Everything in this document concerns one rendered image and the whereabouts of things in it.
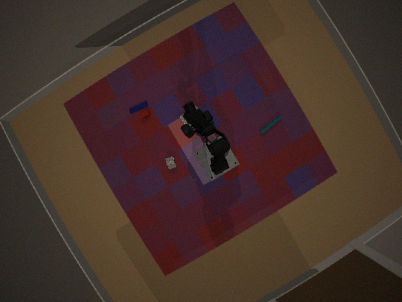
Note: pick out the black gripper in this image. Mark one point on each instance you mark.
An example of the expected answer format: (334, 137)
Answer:
(188, 129)

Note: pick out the red rectangular block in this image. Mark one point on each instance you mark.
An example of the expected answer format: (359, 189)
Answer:
(145, 114)

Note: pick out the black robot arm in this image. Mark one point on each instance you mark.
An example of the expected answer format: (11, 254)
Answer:
(218, 148)

